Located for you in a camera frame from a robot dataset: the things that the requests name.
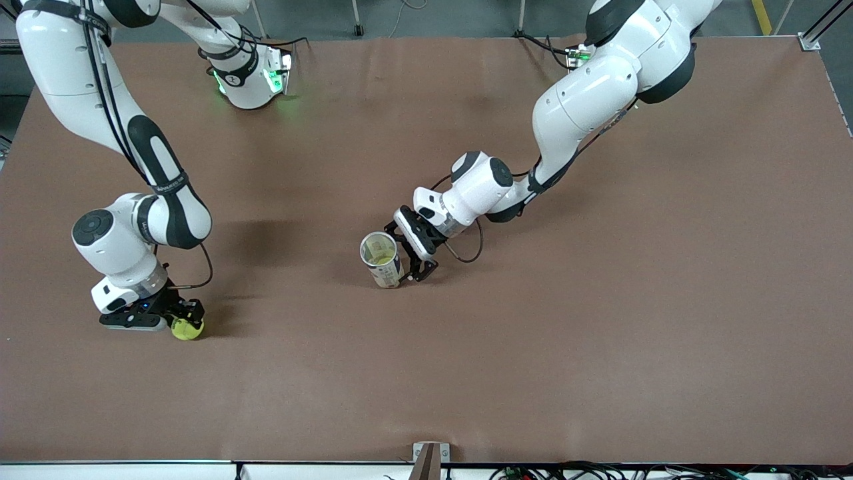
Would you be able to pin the tennis ball Wilson 3 print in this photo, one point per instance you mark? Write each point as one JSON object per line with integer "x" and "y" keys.
{"x": 186, "y": 331}

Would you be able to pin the aluminium frame profile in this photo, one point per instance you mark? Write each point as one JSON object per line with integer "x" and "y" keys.
{"x": 812, "y": 43}

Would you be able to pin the grey metal mounting plate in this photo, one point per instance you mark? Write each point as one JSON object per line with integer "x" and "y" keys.
{"x": 445, "y": 453}

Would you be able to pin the white table edge rail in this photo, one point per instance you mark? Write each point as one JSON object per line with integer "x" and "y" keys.
{"x": 133, "y": 472}

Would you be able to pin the metal stand leg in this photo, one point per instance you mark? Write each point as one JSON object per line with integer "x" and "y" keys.
{"x": 357, "y": 16}
{"x": 520, "y": 16}

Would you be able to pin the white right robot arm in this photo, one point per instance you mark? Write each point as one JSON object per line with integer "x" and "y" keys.
{"x": 120, "y": 240}

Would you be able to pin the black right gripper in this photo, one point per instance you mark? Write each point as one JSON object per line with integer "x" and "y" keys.
{"x": 164, "y": 301}

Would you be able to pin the brown post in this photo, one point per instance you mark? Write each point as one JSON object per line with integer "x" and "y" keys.
{"x": 426, "y": 466}

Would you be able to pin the clear tennis ball can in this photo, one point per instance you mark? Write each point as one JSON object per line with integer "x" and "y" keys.
{"x": 388, "y": 276}

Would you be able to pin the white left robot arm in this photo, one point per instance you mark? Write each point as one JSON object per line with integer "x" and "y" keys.
{"x": 586, "y": 100}

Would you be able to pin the tennis ball Roland Garros print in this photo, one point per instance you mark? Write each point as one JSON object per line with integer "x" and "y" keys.
{"x": 382, "y": 258}

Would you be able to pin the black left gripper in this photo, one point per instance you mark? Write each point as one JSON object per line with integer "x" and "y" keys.
{"x": 437, "y": 238}

